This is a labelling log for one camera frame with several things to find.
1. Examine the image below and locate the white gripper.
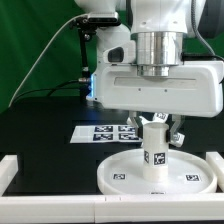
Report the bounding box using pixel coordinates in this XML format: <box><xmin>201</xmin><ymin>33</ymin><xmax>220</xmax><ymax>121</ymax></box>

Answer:
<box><xmin>95</xmin><ymin>61</ymin><xmax>224</xmax><ymax>145</ymax></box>

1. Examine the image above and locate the white round table top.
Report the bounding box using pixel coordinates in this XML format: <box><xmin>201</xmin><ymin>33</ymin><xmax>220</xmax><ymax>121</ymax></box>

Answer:
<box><xmin>97</xmin><ymin>149</ymin><xmax>217</xmax><ymax>194</ymax></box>

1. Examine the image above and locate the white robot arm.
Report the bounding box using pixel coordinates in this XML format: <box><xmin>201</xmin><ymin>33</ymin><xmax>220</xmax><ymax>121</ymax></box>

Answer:
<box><xmin>75</xmin><ymin>0</ymin><xmax>224</xmax><ymax>146</ymax></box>

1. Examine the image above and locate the white cross-shaped table base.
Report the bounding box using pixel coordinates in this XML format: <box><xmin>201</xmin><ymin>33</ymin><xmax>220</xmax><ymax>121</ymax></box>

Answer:
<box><xmin>153</xmin><ymin>113</ymin><xmax>183</xmax><ymax>147</ymax></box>

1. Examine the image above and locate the white marker sheet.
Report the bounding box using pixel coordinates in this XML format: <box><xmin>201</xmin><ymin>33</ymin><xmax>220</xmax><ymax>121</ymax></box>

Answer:
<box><xmin>70</xmin><ymin>125</ymin><xmax>142</xmax><ymax>143</ymax></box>

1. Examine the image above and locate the white right fence block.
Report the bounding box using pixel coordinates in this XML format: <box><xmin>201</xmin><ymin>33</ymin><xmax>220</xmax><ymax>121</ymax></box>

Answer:
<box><xmin>206</xmin><ymin>152</ymin><xmax>224</xmax><ymax>193</ymax></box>

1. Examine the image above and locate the white fence block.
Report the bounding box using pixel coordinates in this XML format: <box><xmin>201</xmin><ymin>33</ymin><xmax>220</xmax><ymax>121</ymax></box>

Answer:
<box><xmin>0</xmin><ymin>155</ymin><xmax>18</xmax><ymax>197</ymax></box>
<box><xmin>206</xmin><ymin>152</ymin><xmax>224</xmax><ymax>193</ymax></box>

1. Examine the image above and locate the white left fence block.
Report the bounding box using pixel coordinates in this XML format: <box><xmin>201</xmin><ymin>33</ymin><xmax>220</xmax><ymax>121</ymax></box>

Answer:
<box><xmin>0</xmin><ymin>155</ymin><xmax>18</xmax><ymax>197</ymax></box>

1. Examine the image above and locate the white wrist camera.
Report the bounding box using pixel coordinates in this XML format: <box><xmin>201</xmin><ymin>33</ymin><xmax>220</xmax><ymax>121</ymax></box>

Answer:
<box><xmin>103</xmin><ymin>41</ymin><xmax>136</xmax><ymax>64</ymax></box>

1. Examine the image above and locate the white front fence rail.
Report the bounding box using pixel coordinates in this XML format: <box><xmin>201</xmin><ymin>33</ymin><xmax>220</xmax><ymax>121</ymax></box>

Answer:
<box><xmin>0</xmin><ymin>193</ymin><xmax>224</xmax><ymax>224</ymax></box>

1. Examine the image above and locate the black cable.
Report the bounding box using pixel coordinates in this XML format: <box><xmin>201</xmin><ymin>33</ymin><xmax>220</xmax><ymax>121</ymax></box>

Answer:
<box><xmin>8</xmin><ymin>78</ymin><xmax>92</xmax><ymax>107</ymax></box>

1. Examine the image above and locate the grey braided cable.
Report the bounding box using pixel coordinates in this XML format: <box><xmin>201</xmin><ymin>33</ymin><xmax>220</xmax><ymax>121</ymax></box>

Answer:
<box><xmin>190</xmin><ymin>0</ymin><xmax>218</xmax><ymax>57</ymax></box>

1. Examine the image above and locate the white cable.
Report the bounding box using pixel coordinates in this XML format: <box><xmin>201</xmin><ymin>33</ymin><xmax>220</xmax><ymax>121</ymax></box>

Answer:
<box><xmin>7</xmin><ymin>13</ymin><xmax>88</xmax><ymax>108</ymax></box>

